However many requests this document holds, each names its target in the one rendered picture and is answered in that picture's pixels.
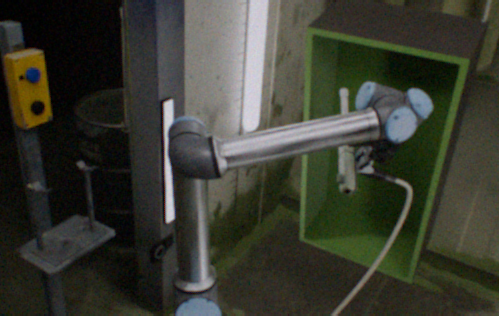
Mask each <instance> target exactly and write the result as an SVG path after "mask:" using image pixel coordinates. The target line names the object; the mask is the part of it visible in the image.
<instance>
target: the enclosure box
mask: <svg viewBox="0 0 499 316"><path fill-rule="evenodd" d="M482 20H483V19H478V18H467V17H462V16H457V15H452V14H447V13H442V12H432V11H427V10H423V9H418V8H413V7H407V6H397V5H392V4H387V3H382V2H377V1H372V0H336V2H335V3H334V4H333V5H331V6H330V7H329V8H328V9H327V10H326V11H324V12H323V13H322V14H321V15H320V16H319V17H317V18H316V19H315V20H314V22H312V23H311V24H309V25H308V27H307V37H306V62H305V87H304V112H303V122H310V121H314V120H318V119H322V118H326V117H334V116H338V115H342V100H341V96H340V90H341V89H347V90H348V95H347V111H348V113H350V112H354V111H358V109H357V107H356V100H357V96H358V92H359V90H360V89H361V87H362V86H363V85H364V83H367V82H371V83H377V84H380V85H382V86H386V87H388V88H391V89H397V90H399V91H402V92H404V93H408V90H409V89H419V90H421V91H423V92H424V93H425V94H426V95H428V97H429V98H430V100H431V102H432V106H433V109H432V111H431V112H430V114H429V115H428V117H427V118H425V120H424V121H423V122H421V123H420V124H419V126H418V127H417V128H415V130H414V133H413V134H412V135H411V136H410V137H409V138H408V139H405V140H404V144H403V145H402V146H401V147H400V148H399V149H398V150H397V151H396V152H395V153H394V159H393V160H392V161H391V162H390V163H389V164H388V165H387V166H386V167H385V166H382V165H380V163H379V162H376V161H373V160H372V161H373V163H372V165H371V166H372V167H377V168H380V169H381V170H384V171H385V172H387V173H389V174H392V175H394V176H396V177H397V179H400V180H402V181H404V182H406V183H408V185H409V186H410V187H411V189H412V200H411V203H410V206H409V208H408V212H407V215H406V217H405V218H404V221H403V224H402V226H401V228H400V229H399V231H398V233H397V236H396V237H395V239H394V240H393V242H392V243H391V246H390V247H389V249H388V250H387V251H386V255H385V256H384V257H383V258H382V260H381V261H380V263H379V265H378V266H377V267H376V268H375V270H376V271H379V272H383V273H386V274H387V275H390V276H391V277H396V278H398V279H400V280H402V281H404V282H407V283H411V284H412V283H413V278H414V276H415V274H416V272H417V270H418V267H419V264H420V261H421V260H422V257H423V255H424V251H425V249H426V247H427V244H428V243H429V241H430V237H431V233H432V230H433V228H434V224H435V218H436V215H437V211H438V209H439V205H440V203H441V196H442V194H443V190H444V187H445V184H446V181H447V175H448V172H449V168H450V166H451V162H452V156H453V153H454V150H455V147H456V144H457V138H458V134H459V132H460V128H461V125H462V122H463V116H464V113H465V110H466V106H467V104H468V97H469V95H470V91H471V88H472V85H473V78H474V76H475V73H476V70H477V67H478V63H479V57H480V54H481V51H482V48H483V45H484V39H485V35H486V33H487V29H488V26H489V21H488V20H484V21H485V22H482ZM339 158H340V156H339V147H338V148H334V149H331V150H322V151H318V152H314V153H310V154H306V155H303V162H302V187H301V212H300V237H299V239H300V240H302V241H303V242H306V243H308V244H310V245H314V246H317V247H319V248H321V249H323V250H327V251H330V252H331V253H334V254H336V255H338V256H342V257H344V258H347V259H349V260H351V261H355V262H358V263H359V264H362V265H364V266H366V267H370V268H371V267H372V266H373V265H374V263H375V261H376V260H377V258H378V257H379V256H380V253H381V252H382V250H383V249H384V248H385V246H386V244H387V242H388V240H389V239H390V238H391V234H392V233H393V231H394V229H395V228H396V227H397V222H398V221H399V219H400V217H401V216H402V213H403V209H404V206H405V204H406V201H407V198H408V190H407V189H406V188H405V187H403V185H401V184H398V183H388V182H386V181H383V180H382V181H378V180H375V179H374V178H369V177H366V176H364V175H361V174H359V173H358V175H357V187H358V191H357V192H356V193H355V194H354V195H353V196H350V197H349V195H345V194H342V193H341V191H340V184H339V183H337V174H338V173H339Z"/></svg>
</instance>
